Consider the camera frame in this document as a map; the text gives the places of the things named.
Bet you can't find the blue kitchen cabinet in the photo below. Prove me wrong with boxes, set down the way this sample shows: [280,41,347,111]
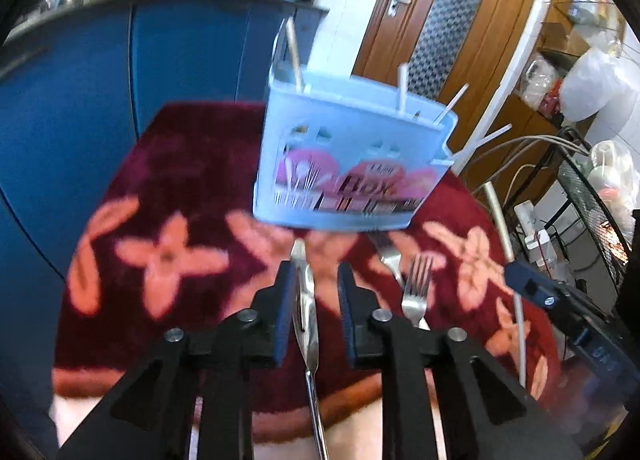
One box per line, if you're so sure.
[0,0,331,441]

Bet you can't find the white plastic utensil handle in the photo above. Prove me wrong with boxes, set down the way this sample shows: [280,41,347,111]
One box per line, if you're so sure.
[451,123,514,162]

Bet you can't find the white chopstick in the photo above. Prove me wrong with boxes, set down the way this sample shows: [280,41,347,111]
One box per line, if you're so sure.
[512,287,529,387]

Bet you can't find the wooden chopstick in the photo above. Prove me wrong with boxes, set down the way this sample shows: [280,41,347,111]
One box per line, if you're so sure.
[284,19,307,92]

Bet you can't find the grey metal tube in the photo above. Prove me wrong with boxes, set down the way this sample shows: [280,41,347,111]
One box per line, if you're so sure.
[481,182,515,263]

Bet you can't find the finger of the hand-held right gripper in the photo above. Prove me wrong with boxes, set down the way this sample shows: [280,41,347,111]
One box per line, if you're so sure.
[504,263,601,341]

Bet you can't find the large white plastic bag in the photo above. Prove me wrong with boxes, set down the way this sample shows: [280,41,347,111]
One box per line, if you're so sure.
[559,44,640,122]

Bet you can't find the light blue utensil box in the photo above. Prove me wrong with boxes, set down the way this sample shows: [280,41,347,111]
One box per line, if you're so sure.
[252,60,460,233]

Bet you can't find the grey cable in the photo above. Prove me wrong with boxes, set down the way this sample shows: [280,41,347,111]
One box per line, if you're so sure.
[480,140,573,206]
[460,134,571,181]

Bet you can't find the clear plastic bag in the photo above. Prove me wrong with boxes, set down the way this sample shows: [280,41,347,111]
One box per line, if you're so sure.
[519,57,560,110]
[589,139,637,222]

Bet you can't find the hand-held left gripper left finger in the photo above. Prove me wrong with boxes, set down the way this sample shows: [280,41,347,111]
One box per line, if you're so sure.
[57,260,298,460]

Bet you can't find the black wire fan guard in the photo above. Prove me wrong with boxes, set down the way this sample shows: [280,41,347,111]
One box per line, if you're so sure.
[554,127,640,313]

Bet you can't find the wooden shelf unit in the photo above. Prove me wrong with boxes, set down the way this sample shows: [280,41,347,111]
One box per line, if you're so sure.
[537,0,629,68]

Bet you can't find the metal table knife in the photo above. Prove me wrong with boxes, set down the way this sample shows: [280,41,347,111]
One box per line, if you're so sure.
[290,239,331,460]

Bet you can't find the white power adapter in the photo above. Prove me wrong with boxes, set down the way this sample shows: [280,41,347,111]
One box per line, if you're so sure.
[515,200,557,267]

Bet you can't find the red floral blanket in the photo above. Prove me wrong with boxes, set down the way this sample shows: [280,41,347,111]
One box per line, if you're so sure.
[52,101,563,413]

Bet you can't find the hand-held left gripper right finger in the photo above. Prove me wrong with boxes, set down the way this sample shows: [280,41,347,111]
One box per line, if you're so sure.
[336,263,583,460]

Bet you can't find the metal fork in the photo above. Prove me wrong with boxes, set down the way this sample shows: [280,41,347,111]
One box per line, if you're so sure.
[400,254,435,331]
[369,233,407,291]

